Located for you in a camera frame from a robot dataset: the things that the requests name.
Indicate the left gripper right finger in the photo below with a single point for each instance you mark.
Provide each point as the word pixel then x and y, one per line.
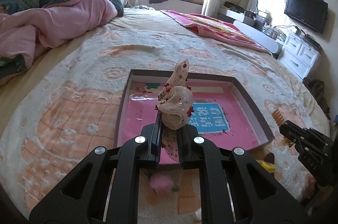
pixel 234 187

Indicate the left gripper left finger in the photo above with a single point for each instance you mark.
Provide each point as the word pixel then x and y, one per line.
pixel 104 186

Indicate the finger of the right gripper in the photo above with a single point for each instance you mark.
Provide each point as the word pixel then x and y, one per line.
pixel 297 135

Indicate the yellow item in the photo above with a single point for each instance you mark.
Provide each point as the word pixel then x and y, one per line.
pixel 268 163

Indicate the pink pompom hair clip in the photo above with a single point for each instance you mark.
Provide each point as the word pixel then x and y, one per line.
pixel 162 183

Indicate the pink speckled bow scrunchie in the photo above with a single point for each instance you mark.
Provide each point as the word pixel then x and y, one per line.
pixel 175 105

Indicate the pink children's book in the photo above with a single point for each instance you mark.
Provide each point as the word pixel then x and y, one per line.
pixel 227 120

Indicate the white drawer cabinet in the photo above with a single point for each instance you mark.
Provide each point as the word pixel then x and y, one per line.
pixel 299 57

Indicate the dark shallow box tray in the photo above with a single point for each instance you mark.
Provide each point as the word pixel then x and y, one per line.
pixel 192 112

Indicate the cream peach bed blanket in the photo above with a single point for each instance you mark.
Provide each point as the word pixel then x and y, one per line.
pixel 68 102

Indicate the white bed footboard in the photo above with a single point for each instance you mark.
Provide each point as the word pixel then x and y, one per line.
pixel 259 37

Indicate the black flat television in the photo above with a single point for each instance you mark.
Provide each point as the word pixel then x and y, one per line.
pixel 311 13

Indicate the red pink patterned blanket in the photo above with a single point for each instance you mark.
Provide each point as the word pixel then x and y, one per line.
pixel 205 26

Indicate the pink quilt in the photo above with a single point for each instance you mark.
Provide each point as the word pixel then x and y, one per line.
pixel 25 34

